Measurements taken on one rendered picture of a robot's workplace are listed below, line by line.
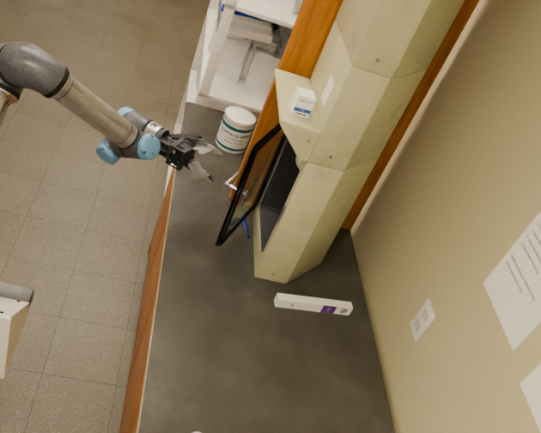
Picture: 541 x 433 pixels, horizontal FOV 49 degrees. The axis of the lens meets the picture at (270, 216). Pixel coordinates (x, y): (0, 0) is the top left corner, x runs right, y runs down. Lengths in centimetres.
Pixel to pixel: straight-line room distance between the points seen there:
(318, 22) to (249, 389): 108
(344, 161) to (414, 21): 42
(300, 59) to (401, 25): 49
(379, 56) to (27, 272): 207
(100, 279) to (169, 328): 140
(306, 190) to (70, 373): 144
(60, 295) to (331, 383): 159
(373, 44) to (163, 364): 97
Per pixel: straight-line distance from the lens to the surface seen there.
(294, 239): 183
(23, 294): 172
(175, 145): 185
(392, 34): 152
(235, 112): 243
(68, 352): 278
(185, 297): 180
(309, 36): 189
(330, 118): 160
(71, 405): 264
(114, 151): 187
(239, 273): 193
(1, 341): 145
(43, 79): 161
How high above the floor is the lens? 224
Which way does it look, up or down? 36 degrees down
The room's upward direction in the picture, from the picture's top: 24 degrees clockwise
